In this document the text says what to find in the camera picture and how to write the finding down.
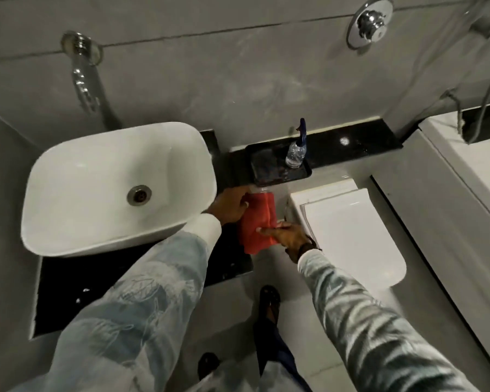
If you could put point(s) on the white bathtub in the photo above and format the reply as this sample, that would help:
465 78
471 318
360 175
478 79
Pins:
453 208

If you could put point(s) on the black wristwatch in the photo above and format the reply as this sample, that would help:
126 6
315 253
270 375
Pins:
307 245

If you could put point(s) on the person's left forearm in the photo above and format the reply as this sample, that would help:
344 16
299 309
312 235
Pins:
139 314

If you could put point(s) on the black shoe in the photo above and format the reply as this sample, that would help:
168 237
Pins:
208 364
269 300

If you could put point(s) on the black rectangular tray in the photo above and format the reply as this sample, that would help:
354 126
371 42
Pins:
269 167

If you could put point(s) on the dark blue trouser leg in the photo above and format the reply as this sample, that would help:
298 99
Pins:
275 355

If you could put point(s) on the white toilet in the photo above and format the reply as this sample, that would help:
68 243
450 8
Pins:
351 236

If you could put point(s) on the red cleaning cloth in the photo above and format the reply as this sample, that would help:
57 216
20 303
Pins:
258 224

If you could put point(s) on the white ceramic sink basin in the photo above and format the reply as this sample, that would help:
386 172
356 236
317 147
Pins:
106 171

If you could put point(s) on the person's right fingers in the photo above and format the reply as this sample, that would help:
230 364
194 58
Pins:
271 231

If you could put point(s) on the person's left hand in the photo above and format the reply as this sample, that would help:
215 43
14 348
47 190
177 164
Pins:
224 206

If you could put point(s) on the chrome round flush valve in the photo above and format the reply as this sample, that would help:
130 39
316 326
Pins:
369 22

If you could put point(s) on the chrome wall faucet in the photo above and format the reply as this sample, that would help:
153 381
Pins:
81 73

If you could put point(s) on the person's left thumb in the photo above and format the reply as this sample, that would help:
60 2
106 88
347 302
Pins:
242 204

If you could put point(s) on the person's right forearm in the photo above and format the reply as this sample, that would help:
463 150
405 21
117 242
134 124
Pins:
371 330

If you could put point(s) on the chrome sink drain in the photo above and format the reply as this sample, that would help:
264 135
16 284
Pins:
139 195

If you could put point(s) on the person's right hand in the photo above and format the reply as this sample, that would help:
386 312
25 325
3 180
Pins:
292 240

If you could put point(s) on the clear spray bottle blue nozzle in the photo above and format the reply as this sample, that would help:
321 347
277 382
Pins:
296 153

